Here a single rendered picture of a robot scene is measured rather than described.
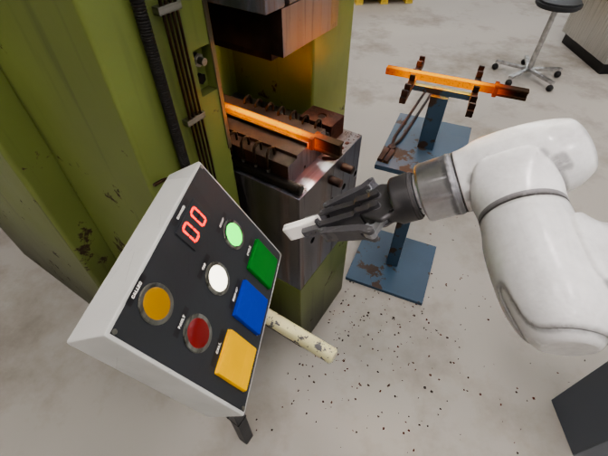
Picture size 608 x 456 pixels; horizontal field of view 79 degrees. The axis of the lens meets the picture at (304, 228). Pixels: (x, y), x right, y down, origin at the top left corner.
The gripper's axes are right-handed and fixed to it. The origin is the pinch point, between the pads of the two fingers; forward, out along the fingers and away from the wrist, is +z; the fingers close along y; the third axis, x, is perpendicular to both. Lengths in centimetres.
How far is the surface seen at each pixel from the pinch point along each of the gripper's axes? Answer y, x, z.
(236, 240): -0.8, 2.5, 13.1
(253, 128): 51, -1, 26
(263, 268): -1.2, -6.2, 12.7
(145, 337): -24.6, 11.2, 13.4
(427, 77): 84, -24, -22
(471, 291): 71, -136, -10
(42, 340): 16, -36, 164
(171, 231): -9.0, 14.8, 13.5
